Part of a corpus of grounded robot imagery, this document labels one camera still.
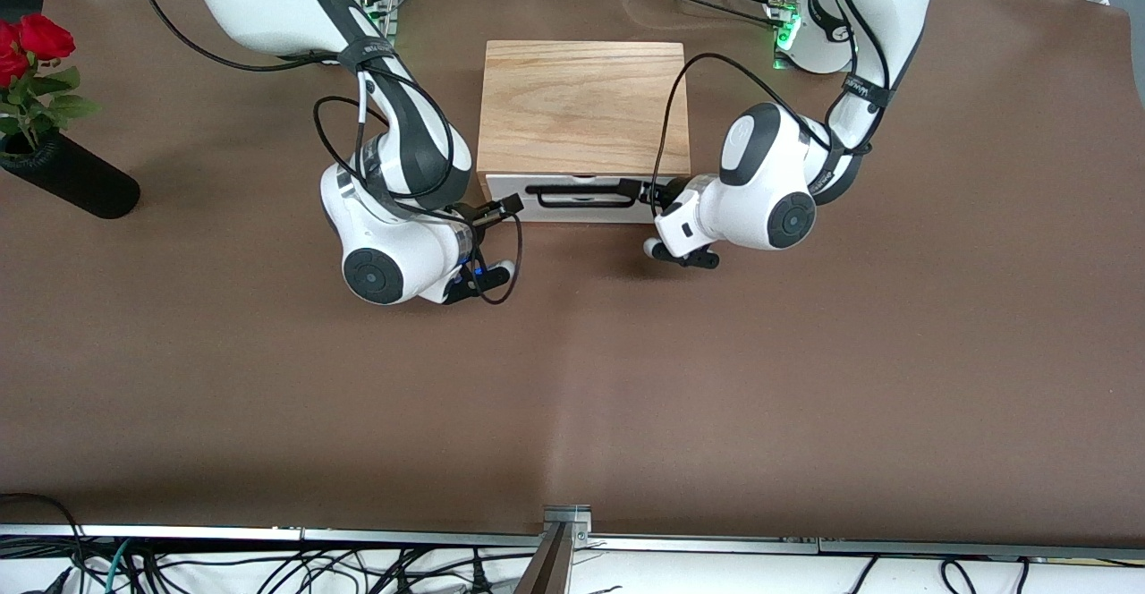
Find long black table cable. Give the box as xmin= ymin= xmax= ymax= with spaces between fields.
xmin=637 ymin=0 xmax=779 ymax=24

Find wooden drawer cabinet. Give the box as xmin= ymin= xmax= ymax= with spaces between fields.
xmin=475 ymin=39 xmax=692 ymax=180

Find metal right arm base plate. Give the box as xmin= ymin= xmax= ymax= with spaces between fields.
xmin=358 ymin=0 xmax=399 ymax=40

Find aluminium table edge rail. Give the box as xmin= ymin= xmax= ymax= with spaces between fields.
xmin=0 ymin=522 xmax=1145 ymax=559

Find black ribbed vase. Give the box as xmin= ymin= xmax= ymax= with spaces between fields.
xmin=0 ymin=133 xmax=141 ymax=221

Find aluminium camera mount post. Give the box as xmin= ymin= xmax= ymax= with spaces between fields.
xmin=514 ymin=505 xmax=592 ymax=594

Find brown table cover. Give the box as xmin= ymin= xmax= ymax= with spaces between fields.
xmin=0 ymin=0 xmax=1145 ymax=548

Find green rose leaves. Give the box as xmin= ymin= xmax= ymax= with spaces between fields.
xmin=0 ymin=64 xmax=101 ymax=158

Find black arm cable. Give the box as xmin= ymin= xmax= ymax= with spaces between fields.
xmin=128 ymin=0 xmax=524 ymax=306
xmin=653 ymin=0 xmax=895 ymax=192

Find tangled black cables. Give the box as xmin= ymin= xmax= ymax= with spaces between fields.
xmin=125 ymin=545 xmax=538 ymax=594

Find small red rose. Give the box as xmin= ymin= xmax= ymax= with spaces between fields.
xmin=0 ymin=21 xmax=30 ymax=87

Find black looped cable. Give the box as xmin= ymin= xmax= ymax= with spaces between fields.
xmin=0 ymin=492 xmax=87 ymax=594

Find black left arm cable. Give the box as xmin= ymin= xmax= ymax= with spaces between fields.
xmin=653 ymin=0 xmax=895 ymax=192

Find large red rose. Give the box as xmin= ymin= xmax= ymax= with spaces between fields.
xmin=18 ymin=13 xmax=77 ymax=61

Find black metal drawer handle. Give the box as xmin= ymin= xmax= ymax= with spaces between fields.
xmin=525 ymin=182 xmax=632 ymax=211

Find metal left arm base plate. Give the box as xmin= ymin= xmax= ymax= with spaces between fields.
xmin=771 ymin=53 xmax=851 ymax=76

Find wooden drawer white front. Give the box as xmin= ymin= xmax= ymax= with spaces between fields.
xmin=486 ymin=172 xmax=667 ymax=225

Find teal cable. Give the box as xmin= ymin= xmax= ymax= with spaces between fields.
xmin=101 ymin=539 xmax=133 ymax=594

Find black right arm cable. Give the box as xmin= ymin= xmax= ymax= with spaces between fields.
xmin=128 ymin=0 xmax=524 ymax=306

